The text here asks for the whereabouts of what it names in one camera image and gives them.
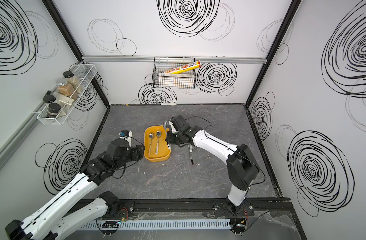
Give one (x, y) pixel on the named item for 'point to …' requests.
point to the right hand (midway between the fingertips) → (166, 140)
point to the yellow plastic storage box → (155, 147)
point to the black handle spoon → (190, 147)
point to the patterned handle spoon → (165, 123)
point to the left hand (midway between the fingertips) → (139, 147)
